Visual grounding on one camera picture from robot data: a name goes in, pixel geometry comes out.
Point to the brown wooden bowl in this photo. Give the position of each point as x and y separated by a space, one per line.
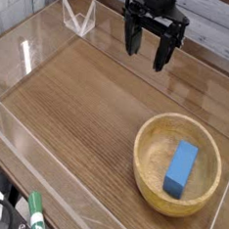
154 147

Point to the clear acrylic corner bracket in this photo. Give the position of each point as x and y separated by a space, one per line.
78 23

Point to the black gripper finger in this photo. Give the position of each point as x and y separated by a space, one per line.
165 50
132 33

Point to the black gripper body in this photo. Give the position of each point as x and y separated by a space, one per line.
158 16

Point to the blue rectangular block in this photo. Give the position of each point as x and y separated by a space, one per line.
179 170

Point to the clear acrylic tray wall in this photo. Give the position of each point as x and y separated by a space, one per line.
67 203

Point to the green marker pen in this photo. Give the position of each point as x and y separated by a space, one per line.
36 212

